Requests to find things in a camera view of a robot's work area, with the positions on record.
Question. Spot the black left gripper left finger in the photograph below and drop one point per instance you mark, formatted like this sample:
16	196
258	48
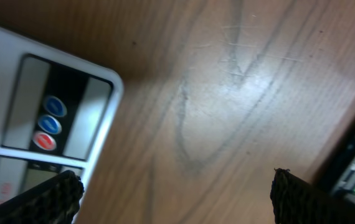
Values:
56	200

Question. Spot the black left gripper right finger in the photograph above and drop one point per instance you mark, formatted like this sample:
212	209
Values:
297	202

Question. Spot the white digital kitchen scale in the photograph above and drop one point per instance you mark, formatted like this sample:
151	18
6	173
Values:
55	113

